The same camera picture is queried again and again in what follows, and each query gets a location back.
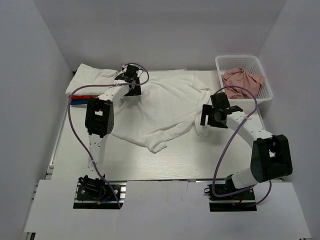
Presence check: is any white t-shirt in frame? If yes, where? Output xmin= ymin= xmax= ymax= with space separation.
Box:
xmin=65 ymin=63 xmax=118 ymax=96
xmin=112 ymin=74 xmax=212 ymax=154

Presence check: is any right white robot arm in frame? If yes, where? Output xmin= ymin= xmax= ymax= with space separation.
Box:
xmin=200 ymin=92 xmax=293 ymax=200

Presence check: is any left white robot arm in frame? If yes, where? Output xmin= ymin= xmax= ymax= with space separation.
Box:
xmin=85 ymin=63 xmax=145 ymax=177

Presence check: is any pink crumpled t-shirt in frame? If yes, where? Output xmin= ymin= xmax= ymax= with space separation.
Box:
xmin=221 ymin=67 xmax=265 ymax=99

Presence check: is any folded red t-shirt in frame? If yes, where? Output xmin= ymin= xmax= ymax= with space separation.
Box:
xmin=71 ymin=95 xmax=97 ymax=101

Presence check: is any folded blue t-shirt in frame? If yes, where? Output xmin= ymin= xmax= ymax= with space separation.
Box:
xmin=70 ymin=99 xmax=89 ymax=105

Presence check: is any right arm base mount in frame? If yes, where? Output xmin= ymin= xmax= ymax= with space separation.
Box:
xmin=203 ymin=176 xmax=257 ymax=212

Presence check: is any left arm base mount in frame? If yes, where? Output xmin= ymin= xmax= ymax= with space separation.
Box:
xmin=73 ymin=176 xmax=127 ymax=210

